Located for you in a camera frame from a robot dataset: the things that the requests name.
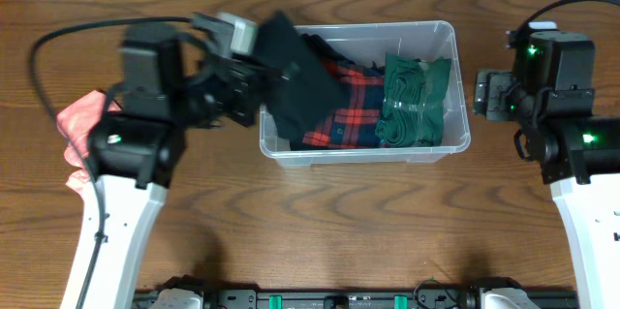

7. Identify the black cloth with tape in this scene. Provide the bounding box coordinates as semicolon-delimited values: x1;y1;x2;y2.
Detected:
251;11;347;140

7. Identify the dark green taped cloth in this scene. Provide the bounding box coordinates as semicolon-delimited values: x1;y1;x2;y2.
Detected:
376;54;451;147

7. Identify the red plaid dark shirt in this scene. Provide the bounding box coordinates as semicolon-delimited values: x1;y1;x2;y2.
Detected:
290;34;385;151

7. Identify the pink shirt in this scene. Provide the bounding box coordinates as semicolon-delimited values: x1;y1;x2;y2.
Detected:
57;90;106;198

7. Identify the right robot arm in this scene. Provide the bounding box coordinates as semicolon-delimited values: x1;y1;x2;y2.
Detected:
474;29;619;308

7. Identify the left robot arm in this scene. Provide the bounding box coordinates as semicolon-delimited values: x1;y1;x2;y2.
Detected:
62;14;266;308

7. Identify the clear plastic storage container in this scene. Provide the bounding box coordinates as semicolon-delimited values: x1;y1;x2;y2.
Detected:
259;20;471;168

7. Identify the right black cable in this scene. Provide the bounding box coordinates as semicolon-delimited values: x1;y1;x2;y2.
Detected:
506;0;620;48

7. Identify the black cable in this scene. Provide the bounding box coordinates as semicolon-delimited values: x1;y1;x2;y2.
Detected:
506;0;620;48
27;16;195;309

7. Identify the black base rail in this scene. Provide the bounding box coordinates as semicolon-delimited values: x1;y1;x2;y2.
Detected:
130;276;579;309

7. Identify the left black cable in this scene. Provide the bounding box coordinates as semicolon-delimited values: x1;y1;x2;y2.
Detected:
27;16;195;309

